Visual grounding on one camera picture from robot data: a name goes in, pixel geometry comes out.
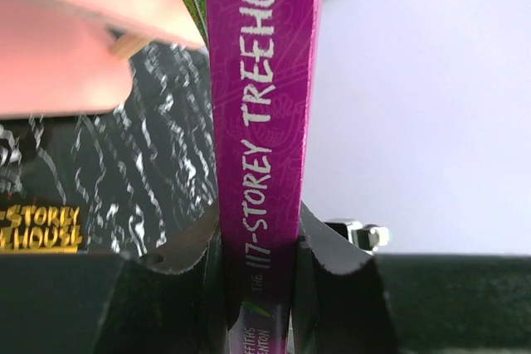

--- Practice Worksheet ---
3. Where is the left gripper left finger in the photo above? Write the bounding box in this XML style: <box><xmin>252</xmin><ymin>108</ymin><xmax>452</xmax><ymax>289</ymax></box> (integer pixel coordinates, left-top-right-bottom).
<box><xmin>92</xmin><ymin>202</ymin><xmax>227</xmax><ymax>353</ymax></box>

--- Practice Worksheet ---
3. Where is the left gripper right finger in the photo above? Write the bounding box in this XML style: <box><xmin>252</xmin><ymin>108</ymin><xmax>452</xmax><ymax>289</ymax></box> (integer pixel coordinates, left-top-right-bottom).
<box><xmin>291</xmin><ymin>206</ymin><xmax>399</xmax><ymax>354</ymax></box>

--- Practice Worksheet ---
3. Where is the black yellow treehouse book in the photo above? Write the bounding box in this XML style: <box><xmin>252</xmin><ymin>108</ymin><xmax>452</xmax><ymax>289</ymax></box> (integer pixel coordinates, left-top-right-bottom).
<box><xmin>1</xmin><ymin>205</ymin><xmax>86</xmax><ymax>254</ymax></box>

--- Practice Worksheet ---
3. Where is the black marble pattern mat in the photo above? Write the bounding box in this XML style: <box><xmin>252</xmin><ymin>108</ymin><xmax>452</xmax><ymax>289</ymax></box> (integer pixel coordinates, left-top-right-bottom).
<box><xmin>1</xmin><ymin>44</ymin><xmax>217</xmax><ymax>256</ymax></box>

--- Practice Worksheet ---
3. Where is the pink three-tier shelf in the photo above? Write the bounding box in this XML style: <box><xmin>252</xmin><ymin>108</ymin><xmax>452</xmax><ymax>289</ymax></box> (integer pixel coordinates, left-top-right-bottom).
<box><xmin>1</xmin><ymin>0</ymin><xmax>203</xmax><ymax>119</ymax></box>

